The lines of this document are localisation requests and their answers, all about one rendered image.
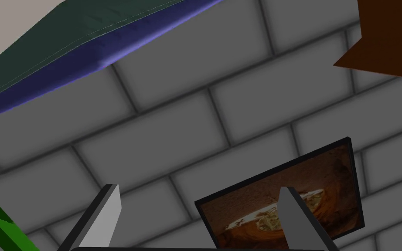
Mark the green and blue slab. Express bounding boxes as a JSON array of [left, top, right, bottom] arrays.
[[0, 0, 222, 124]]

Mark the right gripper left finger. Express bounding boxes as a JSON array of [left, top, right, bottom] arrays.
[[58, 183, 122, 250]]

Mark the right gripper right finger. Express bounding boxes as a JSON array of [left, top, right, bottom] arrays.
[[277, 186, 339, 251]]

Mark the black framed brown picture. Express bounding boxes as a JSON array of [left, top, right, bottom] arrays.
[[194, 136, 365, 250]]

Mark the brown wooden cabinet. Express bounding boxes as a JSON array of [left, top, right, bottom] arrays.
[[333, 0, 402, 81]]

